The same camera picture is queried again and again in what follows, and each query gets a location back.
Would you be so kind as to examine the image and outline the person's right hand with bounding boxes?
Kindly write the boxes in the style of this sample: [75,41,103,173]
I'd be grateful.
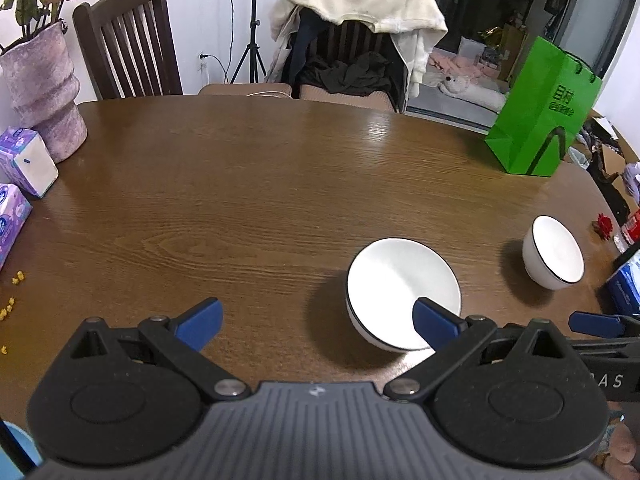
[613,419,640,464]

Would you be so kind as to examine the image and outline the dark wooden chair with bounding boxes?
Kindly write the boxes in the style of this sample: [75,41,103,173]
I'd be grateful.
[72,0,293,101]
[299,20,401,113]

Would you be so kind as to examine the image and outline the green paper bag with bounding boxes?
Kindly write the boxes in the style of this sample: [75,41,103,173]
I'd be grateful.
[485,36,604,177]

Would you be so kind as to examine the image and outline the large white black-rimmed bowl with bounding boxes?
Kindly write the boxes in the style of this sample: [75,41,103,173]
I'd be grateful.
[346,239,462,352]

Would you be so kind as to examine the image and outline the plastic bottle red label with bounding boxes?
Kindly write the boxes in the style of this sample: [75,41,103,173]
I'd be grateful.
[614,207,640,253]

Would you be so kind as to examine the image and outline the pink blanket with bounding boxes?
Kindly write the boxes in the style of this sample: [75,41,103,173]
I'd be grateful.
[427,52,483,77]

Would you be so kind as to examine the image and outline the black tripod light stand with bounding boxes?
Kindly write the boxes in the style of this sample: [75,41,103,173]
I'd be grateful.
[229,0,268,83]

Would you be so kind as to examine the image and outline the white plush toy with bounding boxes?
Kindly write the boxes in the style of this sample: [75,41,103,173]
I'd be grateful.
[439,74,508,108]

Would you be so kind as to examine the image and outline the dark clothes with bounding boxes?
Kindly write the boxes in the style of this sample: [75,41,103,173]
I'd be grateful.
[290,10,396,96]

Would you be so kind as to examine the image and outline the brown paper bag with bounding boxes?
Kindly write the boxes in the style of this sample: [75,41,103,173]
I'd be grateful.
[500,22,531,83]

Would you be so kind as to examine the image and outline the blue tissue pack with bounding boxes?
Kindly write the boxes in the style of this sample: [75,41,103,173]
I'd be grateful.
[606,250,640,313]

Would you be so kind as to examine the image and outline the scattered yellow crumbs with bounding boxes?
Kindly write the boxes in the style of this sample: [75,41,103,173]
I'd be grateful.
[0,271,27,356]

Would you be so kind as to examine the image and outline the purple textured vase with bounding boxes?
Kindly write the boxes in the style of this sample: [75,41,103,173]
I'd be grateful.
[0,20,88,163]

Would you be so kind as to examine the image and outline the small white black-rimmed bowl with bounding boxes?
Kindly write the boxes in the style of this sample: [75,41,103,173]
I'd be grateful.
[522,215,585,291]

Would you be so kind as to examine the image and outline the glass sliding door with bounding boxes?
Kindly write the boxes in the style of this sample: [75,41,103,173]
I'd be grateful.
[430,0,631,131]

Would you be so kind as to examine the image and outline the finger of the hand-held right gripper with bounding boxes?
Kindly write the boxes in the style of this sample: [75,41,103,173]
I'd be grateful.
[569,311,640,339]

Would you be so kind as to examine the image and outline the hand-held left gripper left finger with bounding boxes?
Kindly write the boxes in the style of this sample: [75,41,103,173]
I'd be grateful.
[70,297,253,404]

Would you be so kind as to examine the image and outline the red artificial flower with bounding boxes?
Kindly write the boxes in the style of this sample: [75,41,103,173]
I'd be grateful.
[592,212,615,241]

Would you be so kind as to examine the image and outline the purple tissue pack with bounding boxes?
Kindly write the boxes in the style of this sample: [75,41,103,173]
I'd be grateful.
[0,127,59,198]
[0,184,33,271]

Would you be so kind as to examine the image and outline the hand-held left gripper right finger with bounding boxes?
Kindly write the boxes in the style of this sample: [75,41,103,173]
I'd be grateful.
[382,297,576,403]

